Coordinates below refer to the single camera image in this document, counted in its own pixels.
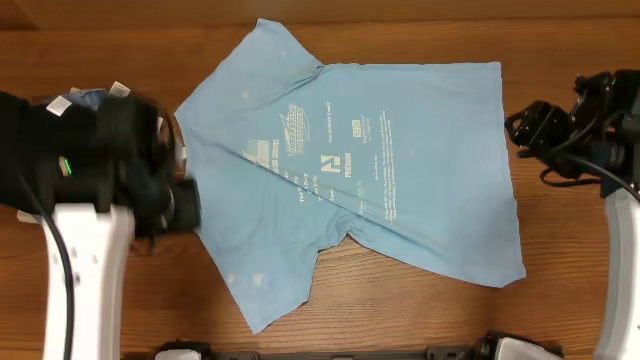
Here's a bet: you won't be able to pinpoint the light blue t-shirt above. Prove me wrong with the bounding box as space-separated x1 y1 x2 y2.
175 19 526 333

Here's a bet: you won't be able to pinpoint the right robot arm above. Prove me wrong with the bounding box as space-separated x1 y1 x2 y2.
504 69 639 359

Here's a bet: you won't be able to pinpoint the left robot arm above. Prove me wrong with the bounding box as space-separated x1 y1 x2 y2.
13 95 201 359

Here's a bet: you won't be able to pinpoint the beige folded garment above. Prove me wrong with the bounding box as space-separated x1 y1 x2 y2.
16 101 189 226

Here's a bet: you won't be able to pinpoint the blue denim jeans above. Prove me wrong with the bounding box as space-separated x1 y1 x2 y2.
61 88 108 111

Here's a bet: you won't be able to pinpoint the black folded garment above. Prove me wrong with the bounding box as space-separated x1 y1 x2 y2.
1 92 97 214

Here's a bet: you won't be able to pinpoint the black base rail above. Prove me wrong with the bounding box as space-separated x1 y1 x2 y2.
154 332 566 360

